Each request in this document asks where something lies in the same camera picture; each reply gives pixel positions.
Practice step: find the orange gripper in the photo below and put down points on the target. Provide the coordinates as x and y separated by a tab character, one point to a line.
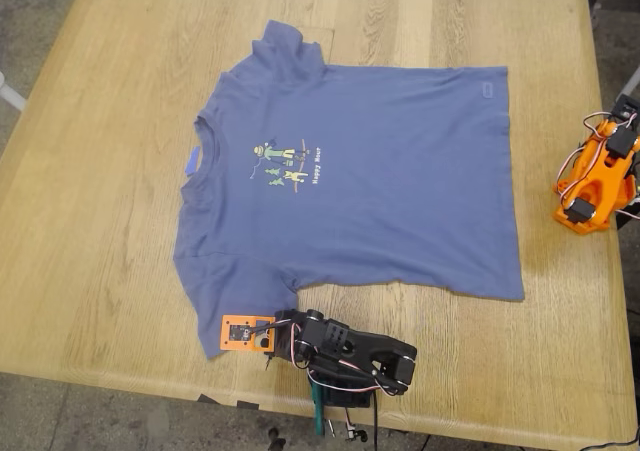
581	210

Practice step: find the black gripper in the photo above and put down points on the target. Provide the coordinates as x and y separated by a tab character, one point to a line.
289	322

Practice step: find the blue printed T-shirt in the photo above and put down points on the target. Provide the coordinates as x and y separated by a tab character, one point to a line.
375	196

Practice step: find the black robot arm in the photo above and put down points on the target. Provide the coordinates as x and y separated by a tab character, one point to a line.
380	346

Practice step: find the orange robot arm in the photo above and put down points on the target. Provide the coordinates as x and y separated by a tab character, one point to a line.
595	196

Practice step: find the green table clamp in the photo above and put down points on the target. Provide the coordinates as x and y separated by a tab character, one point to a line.
318	416

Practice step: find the blue tape piece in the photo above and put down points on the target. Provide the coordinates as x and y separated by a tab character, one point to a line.
192	161

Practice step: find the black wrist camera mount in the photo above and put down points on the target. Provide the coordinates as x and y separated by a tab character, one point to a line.
627	106

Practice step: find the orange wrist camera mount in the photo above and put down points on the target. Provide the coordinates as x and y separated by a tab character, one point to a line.
235	333

